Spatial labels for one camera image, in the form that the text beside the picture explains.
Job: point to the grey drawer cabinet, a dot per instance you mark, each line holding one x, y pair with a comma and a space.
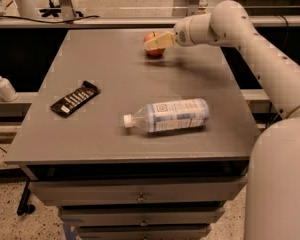
133, 148

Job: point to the grey drawer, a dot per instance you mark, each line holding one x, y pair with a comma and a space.
142, 216
137, 191
163, 232

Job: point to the white pump dispenser bottle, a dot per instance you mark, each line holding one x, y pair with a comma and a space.
7, 91

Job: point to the red apple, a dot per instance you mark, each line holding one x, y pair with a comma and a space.
151, 49

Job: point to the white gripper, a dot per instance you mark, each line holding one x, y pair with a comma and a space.
182, 35

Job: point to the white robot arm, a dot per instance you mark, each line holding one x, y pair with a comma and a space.
272, 210

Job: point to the black rxbar chocolate wrapper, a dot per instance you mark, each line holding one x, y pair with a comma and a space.
70, 103

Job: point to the bottom grey drawer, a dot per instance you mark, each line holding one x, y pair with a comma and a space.
163, 232

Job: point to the black office chair base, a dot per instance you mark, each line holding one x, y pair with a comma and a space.
52, 10

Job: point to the middle grey drawer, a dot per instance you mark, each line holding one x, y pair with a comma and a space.
142, 216

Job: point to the top grey drawer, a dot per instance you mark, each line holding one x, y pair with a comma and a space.
137, 191

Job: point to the clear plastic water bottle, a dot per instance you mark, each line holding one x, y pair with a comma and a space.
169, 116

